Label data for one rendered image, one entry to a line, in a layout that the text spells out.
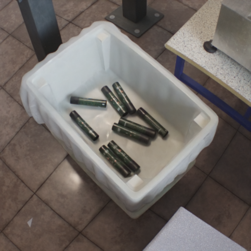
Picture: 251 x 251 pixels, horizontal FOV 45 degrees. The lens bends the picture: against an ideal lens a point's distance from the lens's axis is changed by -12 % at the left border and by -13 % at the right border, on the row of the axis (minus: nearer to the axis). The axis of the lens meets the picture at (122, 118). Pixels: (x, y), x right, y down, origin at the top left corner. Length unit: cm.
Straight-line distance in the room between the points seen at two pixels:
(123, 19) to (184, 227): 163
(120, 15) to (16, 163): 120
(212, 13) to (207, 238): 88
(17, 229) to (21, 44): 126
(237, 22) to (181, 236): 67
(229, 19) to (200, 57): 23
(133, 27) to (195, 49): 106
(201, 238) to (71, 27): 174
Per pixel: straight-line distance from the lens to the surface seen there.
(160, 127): 131
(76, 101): 138
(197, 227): 95
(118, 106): 135
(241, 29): 103
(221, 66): 117
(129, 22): 224
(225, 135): 189
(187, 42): 121
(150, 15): 230
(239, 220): 179
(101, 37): 131
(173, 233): 94
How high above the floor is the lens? 168
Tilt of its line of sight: 64 degrees down
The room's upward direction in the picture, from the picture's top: 4 degrees counter-clockwise
